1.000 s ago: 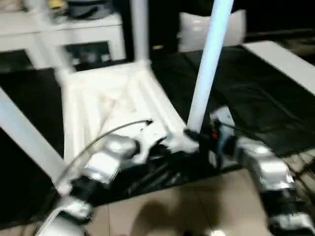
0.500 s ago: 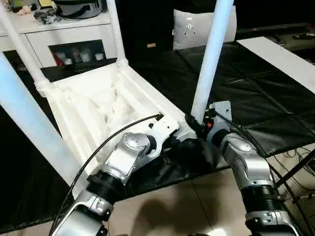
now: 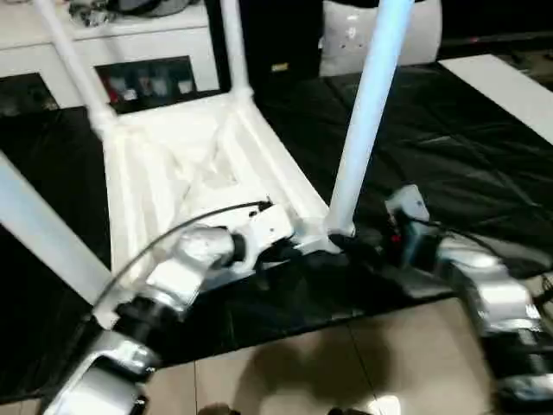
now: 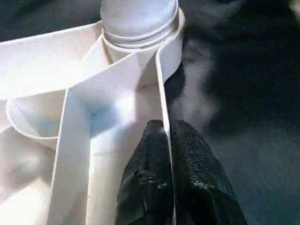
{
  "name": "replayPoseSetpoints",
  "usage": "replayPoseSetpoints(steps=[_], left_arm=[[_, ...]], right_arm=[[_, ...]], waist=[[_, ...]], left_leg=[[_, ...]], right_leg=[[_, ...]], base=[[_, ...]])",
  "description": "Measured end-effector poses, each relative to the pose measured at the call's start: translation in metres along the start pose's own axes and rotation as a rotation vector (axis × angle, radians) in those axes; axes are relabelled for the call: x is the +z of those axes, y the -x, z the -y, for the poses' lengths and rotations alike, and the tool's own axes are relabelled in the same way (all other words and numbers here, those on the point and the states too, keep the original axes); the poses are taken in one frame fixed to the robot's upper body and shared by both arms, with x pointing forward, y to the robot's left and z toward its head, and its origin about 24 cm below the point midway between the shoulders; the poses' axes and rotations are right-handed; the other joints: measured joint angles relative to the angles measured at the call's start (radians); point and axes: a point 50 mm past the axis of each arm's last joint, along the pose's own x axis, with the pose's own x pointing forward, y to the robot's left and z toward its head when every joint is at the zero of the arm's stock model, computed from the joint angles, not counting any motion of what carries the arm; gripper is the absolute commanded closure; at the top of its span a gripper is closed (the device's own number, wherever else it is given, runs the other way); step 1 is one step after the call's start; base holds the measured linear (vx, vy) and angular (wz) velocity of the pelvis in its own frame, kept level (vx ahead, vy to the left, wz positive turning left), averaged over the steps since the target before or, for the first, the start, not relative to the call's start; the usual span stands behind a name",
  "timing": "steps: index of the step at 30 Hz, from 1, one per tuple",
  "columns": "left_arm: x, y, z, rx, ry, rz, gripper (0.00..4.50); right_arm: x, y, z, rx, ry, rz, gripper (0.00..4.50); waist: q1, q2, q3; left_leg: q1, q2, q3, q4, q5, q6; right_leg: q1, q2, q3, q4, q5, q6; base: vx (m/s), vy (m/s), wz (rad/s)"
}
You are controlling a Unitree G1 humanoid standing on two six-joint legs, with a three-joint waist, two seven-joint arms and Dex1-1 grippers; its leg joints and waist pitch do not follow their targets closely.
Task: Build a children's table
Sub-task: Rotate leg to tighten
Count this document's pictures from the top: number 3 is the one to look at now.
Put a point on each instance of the white plastic table leg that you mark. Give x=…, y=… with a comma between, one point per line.
x=237, y=47
x=43, y=229
x=73, y=65
x=371, y=108

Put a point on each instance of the white plastic table top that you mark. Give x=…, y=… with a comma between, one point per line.
x=151, y=173

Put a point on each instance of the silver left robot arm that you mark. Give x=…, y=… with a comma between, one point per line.
x=194, y=246

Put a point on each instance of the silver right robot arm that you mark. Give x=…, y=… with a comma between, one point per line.
x=497, y=285

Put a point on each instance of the black work mat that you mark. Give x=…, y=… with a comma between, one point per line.
x=453, y=142

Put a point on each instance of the dark round robot body part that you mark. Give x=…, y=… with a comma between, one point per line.
x=343, y=410
x=216, y=410

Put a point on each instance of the white flat panel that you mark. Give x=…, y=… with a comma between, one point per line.
x=505, y=91

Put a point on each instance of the small white cup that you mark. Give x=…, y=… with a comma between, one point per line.
x=185, y=86

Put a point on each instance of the grey cushion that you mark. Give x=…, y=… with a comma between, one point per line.
x=423, y=39

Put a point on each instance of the white patterned jar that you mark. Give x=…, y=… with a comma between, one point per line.
x=160, y=86

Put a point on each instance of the black speaker with gold label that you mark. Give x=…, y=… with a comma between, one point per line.
x=276, y=39

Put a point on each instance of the red packet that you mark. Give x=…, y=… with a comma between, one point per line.
x=113, y=88

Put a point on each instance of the grey helmet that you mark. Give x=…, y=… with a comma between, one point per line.
x=151, y=5

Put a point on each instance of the white sideboard with glass doors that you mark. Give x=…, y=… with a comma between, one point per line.
x=26, y=56

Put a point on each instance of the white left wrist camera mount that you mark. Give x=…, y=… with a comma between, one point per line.
x=268, y=225

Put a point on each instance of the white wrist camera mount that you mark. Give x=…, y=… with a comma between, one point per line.
x=410, y=203
x=268, y=225

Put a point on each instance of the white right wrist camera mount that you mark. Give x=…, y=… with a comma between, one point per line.
x=410, y=203

